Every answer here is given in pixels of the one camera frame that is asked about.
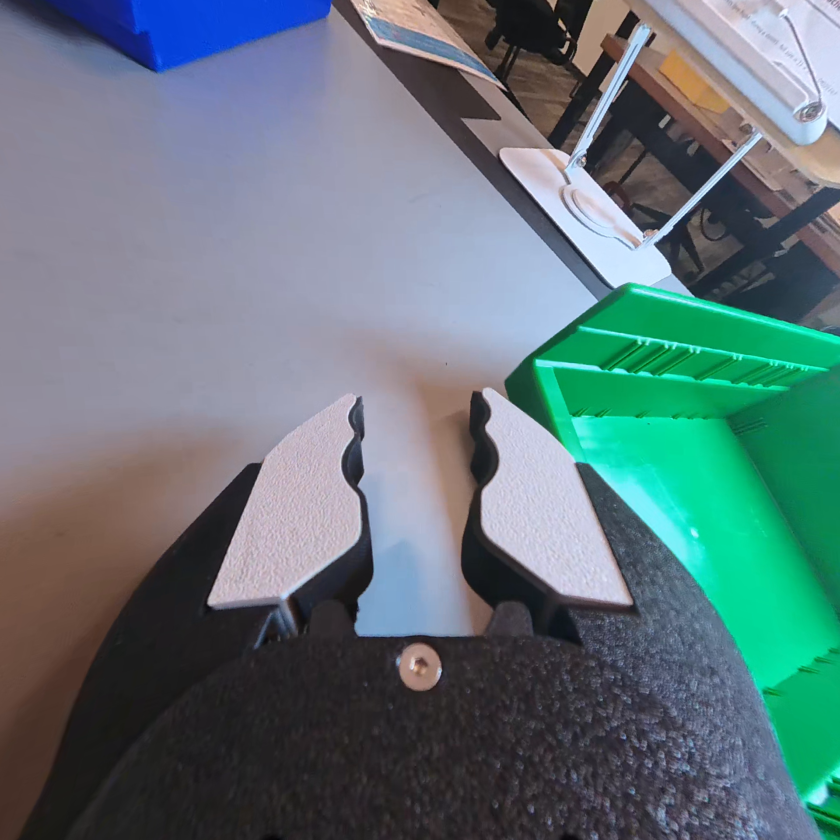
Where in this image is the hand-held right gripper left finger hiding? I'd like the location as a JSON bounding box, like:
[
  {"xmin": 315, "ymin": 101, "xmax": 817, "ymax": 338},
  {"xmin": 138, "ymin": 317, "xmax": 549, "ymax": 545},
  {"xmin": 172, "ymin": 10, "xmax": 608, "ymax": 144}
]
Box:
[{"xmin": 206, "ymin": 392, "xmax": 375, "ymax": 649}]

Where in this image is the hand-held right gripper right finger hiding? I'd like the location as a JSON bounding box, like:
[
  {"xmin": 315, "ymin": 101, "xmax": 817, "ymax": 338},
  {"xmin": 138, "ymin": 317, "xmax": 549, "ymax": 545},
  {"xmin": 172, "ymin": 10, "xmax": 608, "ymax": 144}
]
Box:
[{"xmin": 461, "ymin": 387, "xmax": 635, "ymax": 639}]

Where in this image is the blue plastic bin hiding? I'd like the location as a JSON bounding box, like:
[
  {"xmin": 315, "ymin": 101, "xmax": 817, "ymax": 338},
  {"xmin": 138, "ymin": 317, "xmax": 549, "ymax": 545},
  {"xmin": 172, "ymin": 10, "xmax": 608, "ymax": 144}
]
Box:
[{"xmin": 45, "ymin": 0, "xmax": 332, "ymax": 72}]

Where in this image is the green plastic bin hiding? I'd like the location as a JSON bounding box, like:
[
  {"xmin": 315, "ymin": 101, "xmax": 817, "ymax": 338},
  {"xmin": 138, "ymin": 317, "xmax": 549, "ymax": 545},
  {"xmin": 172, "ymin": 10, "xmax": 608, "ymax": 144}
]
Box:
[{"xmin": 504, "ymin": 282, "xmax": 840, "ymax": 840}]

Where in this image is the white desk lamp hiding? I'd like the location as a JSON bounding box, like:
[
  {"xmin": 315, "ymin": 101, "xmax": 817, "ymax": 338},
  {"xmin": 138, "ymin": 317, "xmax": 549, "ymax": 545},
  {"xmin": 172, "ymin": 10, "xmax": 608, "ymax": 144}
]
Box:
[{"xmin": 499, "ymin": 0, "xmax": 840, "ymax": 290}]

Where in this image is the yellow sheet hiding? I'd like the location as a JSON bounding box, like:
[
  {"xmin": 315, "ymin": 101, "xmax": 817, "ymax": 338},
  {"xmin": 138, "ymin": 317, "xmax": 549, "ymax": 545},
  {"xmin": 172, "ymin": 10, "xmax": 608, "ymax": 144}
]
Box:
[{"xmin": 658, "ymin": 51, "xmax": 731, "ymax": 114}]

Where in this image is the black chair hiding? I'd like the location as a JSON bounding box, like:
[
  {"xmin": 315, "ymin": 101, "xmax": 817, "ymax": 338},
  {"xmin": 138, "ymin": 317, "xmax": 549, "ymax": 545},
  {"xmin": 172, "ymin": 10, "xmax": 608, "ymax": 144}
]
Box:
[{"xmin": 486, "ymin": 0, "xmax": 595, "ymax": 70}]

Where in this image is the blue and white booklet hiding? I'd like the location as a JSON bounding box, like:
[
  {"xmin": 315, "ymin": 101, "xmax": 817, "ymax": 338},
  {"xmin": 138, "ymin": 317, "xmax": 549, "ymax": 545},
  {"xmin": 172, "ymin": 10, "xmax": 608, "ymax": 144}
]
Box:
[{"xmin": 350, "ymin": 0, "xmax": 508, "ymax": 89}]

